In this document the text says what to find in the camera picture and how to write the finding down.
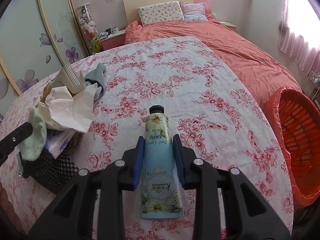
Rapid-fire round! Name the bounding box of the blue tissue pack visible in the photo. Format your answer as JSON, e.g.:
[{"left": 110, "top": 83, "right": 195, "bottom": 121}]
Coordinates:
[{"left": 43, "top": 129, "right": 75, "bottom": 159}]

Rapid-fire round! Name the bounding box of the black woven mesh mat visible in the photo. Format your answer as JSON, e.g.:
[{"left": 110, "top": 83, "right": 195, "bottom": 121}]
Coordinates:
[{"left": 17, "top": 151, "right": 79, "bottom": 194}]

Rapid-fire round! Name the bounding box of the white paper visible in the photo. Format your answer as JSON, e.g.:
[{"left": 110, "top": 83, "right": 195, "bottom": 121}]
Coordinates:
[{"left": 37, "top": 83, "right": 98, "bottom": 133}]

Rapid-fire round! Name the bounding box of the floral hand cream tube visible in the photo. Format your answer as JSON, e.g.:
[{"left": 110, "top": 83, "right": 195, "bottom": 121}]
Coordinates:
[{"left": 141, "top": 105, "right": 183, "bottom": 219}]

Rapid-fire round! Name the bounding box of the grey green sock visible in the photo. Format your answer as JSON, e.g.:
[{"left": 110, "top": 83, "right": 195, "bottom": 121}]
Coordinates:
[{"left": 85, "top": 63, "right": 106, "bottom": 101}]

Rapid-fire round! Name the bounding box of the light green sock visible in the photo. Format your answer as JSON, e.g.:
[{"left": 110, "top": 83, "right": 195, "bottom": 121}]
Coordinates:
[{"left": 20, "top": 107, "right": 47, "bottom": 161}]

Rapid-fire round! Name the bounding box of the orange laundry basket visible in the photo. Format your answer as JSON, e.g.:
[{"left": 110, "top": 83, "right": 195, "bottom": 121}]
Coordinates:
[{"left": 264, "top": 87, "right": 319, "bottom": 208}]

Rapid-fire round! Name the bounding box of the floral sliding wardrobe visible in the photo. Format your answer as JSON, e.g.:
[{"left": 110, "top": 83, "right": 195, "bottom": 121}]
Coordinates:
[{"left": 1, "top": 0, "right": 88, "bottom": 117}]

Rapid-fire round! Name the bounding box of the coral bed duvet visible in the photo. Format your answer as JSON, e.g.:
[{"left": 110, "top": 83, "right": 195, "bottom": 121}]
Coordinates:
[{"left": 125, "top": 19, "right": 301, "bottom": 108}]

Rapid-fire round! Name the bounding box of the pink left nightstand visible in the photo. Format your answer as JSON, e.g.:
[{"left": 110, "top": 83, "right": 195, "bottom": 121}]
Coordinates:
[{"left": 101, "top": 30, "right": 125, "bottom": 50}]

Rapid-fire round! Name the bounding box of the pink window curtain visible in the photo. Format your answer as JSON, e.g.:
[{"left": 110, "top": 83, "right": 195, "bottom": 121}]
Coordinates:
[{"left": 278, "top": 0, "right": 319, "bottom": 74}]

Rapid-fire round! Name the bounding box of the beige pink headboard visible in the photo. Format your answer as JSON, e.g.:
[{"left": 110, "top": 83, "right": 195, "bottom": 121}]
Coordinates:
[{"left": 122, "top": 0, "right": 213, "bottom": 26}]

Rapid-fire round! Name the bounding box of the right nightstand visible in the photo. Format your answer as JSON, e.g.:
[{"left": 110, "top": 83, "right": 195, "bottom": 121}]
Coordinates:
[{"left": 220, "top": 21, "right": 237, "bottom": 32}]

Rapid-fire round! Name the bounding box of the floral white pillow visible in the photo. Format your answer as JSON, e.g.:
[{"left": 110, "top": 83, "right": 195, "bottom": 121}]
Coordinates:
[{"left": 138, "top": 1, "right": 184, "bottom": 26}]

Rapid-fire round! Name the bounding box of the striped pink pillow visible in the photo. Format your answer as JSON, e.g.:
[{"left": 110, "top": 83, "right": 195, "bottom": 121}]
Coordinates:
[{"left": 180, "top": 1, "right": 208, "bottom": 22}]

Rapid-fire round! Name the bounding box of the white wire rack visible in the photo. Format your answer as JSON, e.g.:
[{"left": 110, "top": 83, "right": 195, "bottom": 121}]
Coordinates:
[{"left": 302, "top": 71, "right": 320, "bottom": 103}]

